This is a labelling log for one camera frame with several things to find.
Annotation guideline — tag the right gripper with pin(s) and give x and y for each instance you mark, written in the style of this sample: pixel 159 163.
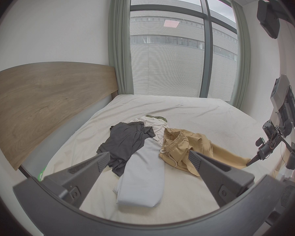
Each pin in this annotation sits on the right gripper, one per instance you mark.
pixel 266 150

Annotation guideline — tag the green garment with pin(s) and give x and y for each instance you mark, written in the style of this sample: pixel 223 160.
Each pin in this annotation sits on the green garment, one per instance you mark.
pixel 158 118

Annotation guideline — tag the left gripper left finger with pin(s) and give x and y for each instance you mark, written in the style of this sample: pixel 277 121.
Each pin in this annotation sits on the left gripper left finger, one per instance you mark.
pixel 73 183

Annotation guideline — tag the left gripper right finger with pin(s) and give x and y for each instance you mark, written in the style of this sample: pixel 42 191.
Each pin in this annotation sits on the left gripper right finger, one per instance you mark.
pixel 218 181

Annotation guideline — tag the white garment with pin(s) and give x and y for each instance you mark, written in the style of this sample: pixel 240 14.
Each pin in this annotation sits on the white garment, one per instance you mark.
pixel 157 128

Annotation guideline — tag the tan shorts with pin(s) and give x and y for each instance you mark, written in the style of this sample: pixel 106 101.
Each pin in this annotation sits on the tan shorts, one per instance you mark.
pixel 179 151

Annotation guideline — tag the pale grey garment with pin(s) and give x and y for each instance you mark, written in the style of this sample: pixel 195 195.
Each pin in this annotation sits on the pale grey garment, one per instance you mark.
pixel 142 176

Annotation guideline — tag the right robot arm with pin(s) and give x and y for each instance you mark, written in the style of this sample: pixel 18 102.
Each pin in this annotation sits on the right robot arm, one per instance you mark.
pixel 282 95

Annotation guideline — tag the black garment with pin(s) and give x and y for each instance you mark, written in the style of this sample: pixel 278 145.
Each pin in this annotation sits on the black garment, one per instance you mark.
pixel 127 141

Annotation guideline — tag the green printed packet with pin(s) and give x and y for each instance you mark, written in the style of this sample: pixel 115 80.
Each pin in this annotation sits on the green printed packet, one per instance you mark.
pixel 42 174

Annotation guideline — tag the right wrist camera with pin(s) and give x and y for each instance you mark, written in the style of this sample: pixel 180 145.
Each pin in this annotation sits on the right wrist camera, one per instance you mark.
pixel 259 142

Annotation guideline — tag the bed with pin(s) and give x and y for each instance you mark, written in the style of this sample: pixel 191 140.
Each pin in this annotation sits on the bed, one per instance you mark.
pixel 199 112

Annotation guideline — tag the window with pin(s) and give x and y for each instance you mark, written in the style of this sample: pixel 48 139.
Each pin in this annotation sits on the window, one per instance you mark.
pixel 167 65

